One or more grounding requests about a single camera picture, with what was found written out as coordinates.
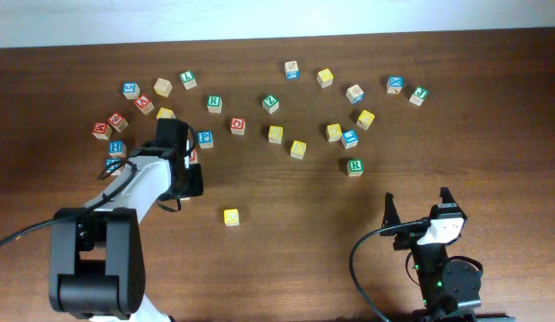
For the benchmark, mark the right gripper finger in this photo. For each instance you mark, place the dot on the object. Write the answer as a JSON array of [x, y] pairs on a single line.
[[447, 199], [390, 218]]

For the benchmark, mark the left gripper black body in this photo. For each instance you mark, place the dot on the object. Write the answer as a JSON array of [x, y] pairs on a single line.
[[193, 182]]

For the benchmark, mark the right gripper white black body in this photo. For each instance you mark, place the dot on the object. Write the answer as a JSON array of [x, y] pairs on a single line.
[[412, 227]]

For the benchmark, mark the blue P block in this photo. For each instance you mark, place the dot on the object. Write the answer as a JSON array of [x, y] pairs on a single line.
[[205, 139]]

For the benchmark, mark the yellow C block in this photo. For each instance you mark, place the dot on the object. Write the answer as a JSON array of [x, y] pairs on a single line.
[[231, 217]]

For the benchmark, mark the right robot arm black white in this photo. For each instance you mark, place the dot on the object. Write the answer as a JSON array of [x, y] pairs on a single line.
[[450, 285]]

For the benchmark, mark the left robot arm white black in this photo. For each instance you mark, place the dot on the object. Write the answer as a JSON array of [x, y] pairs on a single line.
[[97, 270]]

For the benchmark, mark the red A block lower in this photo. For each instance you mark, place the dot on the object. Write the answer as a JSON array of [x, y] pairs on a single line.
[[193, 158]]

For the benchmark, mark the red a block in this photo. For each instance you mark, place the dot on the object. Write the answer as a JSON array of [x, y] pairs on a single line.
[[193, 158], [144, 104]]

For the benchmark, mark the green R block lower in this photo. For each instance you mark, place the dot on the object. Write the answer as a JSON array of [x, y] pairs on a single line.
[[354, 167]]

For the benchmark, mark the green r block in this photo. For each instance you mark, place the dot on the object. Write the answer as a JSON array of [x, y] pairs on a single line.
[[214, 104], [354, 167]]

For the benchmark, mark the red O block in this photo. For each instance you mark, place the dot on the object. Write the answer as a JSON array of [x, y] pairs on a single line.
[[237, 126]]

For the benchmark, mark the yellow block near A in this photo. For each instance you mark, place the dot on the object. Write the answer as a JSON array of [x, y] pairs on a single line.
[[165, 113]]

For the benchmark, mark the blue H block upper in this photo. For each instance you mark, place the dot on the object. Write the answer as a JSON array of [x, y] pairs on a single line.
[[116, 149]]

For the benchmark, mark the blue h block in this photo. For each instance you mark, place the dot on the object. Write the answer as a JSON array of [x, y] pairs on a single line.
[[116, 149], [114, 166]]

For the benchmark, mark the green R block upper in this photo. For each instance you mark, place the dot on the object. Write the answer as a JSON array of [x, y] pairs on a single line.
[[214, 104]]

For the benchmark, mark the blue H block lower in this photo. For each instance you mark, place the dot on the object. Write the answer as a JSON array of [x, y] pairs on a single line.
[[114, 166]]

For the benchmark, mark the blue block right centre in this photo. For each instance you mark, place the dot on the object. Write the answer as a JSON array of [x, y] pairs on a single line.
[[349, 139]]

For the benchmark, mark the red A block upper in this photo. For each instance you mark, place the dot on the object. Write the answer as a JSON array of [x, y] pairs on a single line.
[[144, 104]]

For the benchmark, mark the red 6 block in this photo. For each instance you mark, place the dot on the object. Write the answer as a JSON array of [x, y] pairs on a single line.
[[118, 122]]

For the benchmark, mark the plain wood yellow block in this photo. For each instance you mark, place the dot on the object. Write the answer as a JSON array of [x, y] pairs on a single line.
[[163, 87]]

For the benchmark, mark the yellow block beside blue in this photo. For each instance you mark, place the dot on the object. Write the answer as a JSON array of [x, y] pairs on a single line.
[[333, 132]]

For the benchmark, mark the green L block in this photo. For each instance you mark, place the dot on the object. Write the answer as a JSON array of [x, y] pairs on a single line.
[[188, 80]]

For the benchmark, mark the green J block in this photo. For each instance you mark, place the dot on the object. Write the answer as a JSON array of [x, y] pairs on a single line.
[[419, 95]]

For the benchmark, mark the red M block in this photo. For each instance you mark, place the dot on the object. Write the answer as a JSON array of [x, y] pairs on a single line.
[[102, 131]]

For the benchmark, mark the yellow block centre right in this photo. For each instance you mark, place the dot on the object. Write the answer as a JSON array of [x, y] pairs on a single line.
[[298, 149]]

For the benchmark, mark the green Z block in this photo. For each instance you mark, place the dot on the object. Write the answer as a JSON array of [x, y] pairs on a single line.
[[270, 103]]

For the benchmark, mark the blue block top left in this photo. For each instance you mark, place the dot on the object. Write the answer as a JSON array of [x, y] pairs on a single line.
[[131, 90]]

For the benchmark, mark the blue X block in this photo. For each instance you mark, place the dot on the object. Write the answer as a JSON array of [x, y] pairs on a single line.
[[394, 84]]

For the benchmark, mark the wood block orange picture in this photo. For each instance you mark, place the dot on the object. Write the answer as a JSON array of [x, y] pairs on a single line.
[[354, 94]]

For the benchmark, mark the wood block blue side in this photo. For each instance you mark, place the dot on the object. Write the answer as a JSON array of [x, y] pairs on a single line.
[[291, 70]]

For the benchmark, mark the yellow block top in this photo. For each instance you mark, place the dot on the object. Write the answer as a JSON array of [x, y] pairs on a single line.
[[325, 77]]

